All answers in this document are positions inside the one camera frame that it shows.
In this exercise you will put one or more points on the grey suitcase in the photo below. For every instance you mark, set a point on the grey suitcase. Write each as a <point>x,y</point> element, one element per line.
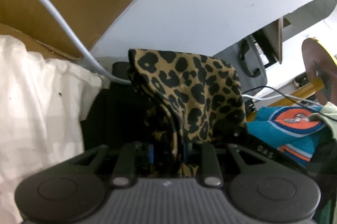
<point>231,60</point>

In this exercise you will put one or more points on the brown framed board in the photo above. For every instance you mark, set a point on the brown framed board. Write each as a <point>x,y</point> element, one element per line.
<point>273,37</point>

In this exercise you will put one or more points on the pale green cloth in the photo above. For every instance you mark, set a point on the pale green cloth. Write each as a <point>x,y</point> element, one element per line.
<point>329,113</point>

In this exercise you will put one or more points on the black folded garment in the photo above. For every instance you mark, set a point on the black folded garment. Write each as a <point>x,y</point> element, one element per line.
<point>113,113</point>

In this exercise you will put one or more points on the leopard print garment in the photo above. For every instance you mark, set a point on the leopard print garment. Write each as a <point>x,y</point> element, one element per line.
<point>189,87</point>

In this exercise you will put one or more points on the yellow round stool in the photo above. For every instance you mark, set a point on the yellow round stool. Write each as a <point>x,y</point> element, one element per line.
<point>316,63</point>

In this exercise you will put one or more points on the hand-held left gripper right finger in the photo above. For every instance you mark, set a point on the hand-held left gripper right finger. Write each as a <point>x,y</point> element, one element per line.
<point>208,158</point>

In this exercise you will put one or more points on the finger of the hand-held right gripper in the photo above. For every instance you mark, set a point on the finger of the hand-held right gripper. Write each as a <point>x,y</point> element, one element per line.
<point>229,133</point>

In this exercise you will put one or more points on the teal printed garment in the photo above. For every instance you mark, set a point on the teal printed garment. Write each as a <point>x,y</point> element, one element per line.
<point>268,129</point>

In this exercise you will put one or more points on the cream bear print bed sheet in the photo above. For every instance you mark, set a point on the cream bear print bed sheet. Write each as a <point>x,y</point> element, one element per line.
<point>39,97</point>

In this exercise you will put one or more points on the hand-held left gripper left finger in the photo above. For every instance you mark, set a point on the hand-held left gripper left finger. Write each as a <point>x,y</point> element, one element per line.
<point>150,153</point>

